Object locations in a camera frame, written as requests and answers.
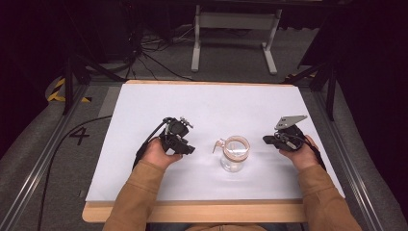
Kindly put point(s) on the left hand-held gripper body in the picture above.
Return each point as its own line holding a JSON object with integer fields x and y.
{"x": 174, "y": 130}

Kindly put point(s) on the yellow black hazard tape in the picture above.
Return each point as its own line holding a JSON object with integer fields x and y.
{"x": 57, "y": 93}

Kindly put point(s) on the white table mat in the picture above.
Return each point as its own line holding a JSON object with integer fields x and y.
{"x": 218, "y": 106}

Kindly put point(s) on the person's left hand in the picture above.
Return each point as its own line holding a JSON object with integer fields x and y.
{"x": 158, "y": 154}

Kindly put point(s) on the clear glass jar with clasp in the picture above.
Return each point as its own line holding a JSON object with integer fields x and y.
{"x": 235, "y": 154}

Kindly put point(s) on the black metal stand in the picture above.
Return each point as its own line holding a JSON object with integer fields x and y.
{"x": 77, "y": 70}
{"x": 325, "y": 80}

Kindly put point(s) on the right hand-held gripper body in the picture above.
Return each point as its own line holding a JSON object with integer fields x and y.
{"x": 288, "y": 136}

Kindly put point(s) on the person's brown clothed torso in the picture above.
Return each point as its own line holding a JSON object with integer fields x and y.
{"x": 224, "y": 227}

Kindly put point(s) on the white metal table frame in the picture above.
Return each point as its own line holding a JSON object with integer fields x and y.
{"x": 235, "y": 20}

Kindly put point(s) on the person's right hand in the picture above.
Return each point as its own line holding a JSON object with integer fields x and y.
{"x": 301, "y": 157}

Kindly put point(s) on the metal floor rail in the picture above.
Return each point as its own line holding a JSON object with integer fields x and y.
{"x": 38, "y": 166}
{"x": 349, "y": 160}

